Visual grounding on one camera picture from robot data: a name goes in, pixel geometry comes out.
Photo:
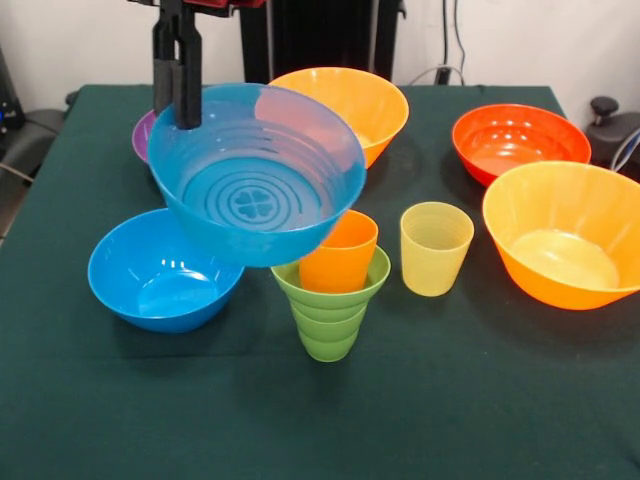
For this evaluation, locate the green plastic bowl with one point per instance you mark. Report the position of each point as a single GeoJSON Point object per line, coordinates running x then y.
{"type": "Point", "coordinates": [340, 300]}

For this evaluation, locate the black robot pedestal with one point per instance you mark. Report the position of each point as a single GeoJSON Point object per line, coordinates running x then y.
{"type": "Point", "coordinates": [325, 35]}

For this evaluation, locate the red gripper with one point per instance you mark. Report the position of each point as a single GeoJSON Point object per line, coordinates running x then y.
{"type": "Point", "coordinates": [215, 4]}

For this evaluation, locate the purple plastic bowl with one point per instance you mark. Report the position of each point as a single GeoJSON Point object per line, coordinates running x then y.
{"type": "Point", "coordinates": [142, 135]}

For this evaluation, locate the red plastic bowl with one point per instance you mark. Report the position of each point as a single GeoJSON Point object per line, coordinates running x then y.
{"type": "Point", "coordinates": [520, 140]}

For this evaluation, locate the large orange plastic bowl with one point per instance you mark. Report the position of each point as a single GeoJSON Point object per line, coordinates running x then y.
{"type": "Point", "coordinates": [370, 105]}
{"type": "Point", "coordinates": [560, 250]}

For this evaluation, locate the yellow plastic cup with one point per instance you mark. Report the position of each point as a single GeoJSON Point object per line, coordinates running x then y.
{"type": "Point", "coordinates": [435, 270]}

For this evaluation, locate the shallow translucent blue bowl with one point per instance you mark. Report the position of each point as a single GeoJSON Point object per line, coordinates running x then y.
{"type": "Point", "coordinates": [250, 235]}

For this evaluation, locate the dark green tablecloth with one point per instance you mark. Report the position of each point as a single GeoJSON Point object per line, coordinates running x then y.
{"type": "Point", "coordinates": [400, 400]}

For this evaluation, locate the black chair with knob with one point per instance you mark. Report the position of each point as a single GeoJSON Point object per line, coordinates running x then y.
{"type": "Point", "coordinates": [615, 130]}

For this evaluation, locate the orange plastic cup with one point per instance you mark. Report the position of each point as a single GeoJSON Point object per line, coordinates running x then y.
{"type": "Point", "coordinates": [345, 265]}

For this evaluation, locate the round blue plastic bowl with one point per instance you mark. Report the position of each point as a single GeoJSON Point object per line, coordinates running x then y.
{"type": "Point", "coordinates": [150, 290]}

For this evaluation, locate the black computer case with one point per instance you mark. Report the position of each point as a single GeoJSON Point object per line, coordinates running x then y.
{"type": "Point", "coordinates": [7, 100]}

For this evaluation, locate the black office chair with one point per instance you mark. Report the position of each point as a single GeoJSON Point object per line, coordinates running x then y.
{"type": "Point", "coordinates": [35, 125]}

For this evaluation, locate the green plastic cup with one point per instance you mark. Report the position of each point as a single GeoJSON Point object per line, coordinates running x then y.
{"type": "Point", "coordinates": [327, 342]}

